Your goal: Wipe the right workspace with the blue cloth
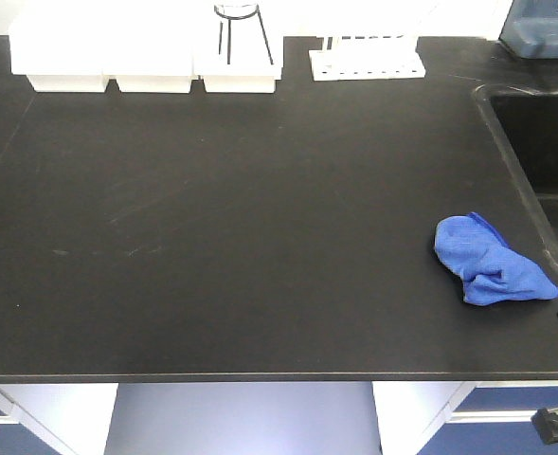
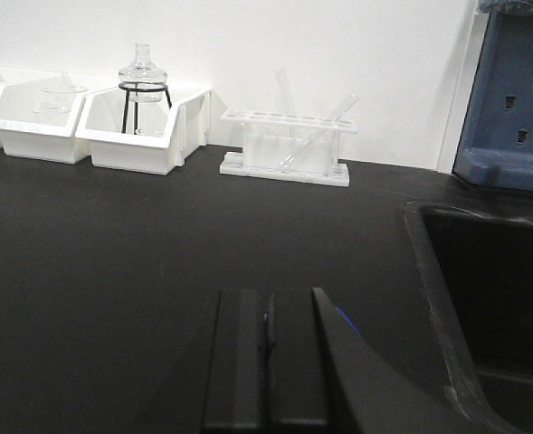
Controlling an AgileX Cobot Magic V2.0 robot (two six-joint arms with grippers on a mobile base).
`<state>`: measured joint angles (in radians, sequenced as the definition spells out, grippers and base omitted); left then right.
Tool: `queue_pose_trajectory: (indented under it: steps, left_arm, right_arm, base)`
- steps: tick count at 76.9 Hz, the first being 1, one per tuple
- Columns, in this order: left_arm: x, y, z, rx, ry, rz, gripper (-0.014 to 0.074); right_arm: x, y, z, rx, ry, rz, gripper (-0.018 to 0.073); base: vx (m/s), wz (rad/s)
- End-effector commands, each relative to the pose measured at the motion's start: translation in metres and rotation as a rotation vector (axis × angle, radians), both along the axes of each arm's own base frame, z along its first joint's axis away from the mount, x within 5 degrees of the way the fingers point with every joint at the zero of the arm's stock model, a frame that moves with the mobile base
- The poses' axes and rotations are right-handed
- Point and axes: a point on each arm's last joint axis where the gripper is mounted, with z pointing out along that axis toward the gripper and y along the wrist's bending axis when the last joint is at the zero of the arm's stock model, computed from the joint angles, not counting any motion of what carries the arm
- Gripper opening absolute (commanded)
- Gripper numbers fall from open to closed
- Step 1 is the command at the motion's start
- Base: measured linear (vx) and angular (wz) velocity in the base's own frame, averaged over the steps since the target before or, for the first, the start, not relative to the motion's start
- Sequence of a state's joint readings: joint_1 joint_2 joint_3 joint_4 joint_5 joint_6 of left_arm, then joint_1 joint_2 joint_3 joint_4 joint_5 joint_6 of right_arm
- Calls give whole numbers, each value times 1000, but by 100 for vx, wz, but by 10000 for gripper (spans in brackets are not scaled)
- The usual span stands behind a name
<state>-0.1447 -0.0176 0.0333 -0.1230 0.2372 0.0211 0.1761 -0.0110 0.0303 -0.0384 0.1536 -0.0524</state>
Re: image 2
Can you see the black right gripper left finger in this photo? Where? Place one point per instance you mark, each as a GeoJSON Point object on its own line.
{"type": "Point", "coordinates": [233, 397]}

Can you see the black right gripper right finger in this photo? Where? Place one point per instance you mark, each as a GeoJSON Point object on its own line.
{"type": "Point", "coordinates": [296, 383]}

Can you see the black sink basin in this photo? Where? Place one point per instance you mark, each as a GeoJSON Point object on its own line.
{"type": "Point", "coordinates": [476, 269]}

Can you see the white test tube rack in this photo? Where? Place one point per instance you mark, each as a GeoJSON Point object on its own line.
{"type": "Point", "coordinates": [268, 137]}

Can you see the slanted glass test tube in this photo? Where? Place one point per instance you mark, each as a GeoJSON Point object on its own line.
{"type": "Point", "coordinates": [340, 110]}

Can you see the white storage bin right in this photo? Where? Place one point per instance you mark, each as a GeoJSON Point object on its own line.
{"type": "Point", "coordinates": [150, 138]}

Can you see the upright glass test tube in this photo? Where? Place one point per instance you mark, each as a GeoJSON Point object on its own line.
{"type": "Point", "coordinates": [285, 92]}

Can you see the blue pegboard drying rack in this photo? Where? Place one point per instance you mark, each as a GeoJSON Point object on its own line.
{"type": "Point", "coordinates": [496, 145]}

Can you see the clear glass flask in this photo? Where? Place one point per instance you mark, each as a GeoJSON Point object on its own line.
{"type": "Point", "coordinates": [143, 69]}

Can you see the white storage bin middle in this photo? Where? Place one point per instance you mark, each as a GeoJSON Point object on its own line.
{"type": "Point", "coordinates": [45, 137]}

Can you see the clear glass beaker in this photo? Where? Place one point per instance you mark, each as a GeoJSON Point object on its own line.
{"type": "Point", "coordinates": [57, 98]}

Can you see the black wire tripod stand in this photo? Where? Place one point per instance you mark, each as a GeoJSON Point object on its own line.
{"type": "Point", "coordinates": [135, 95]}

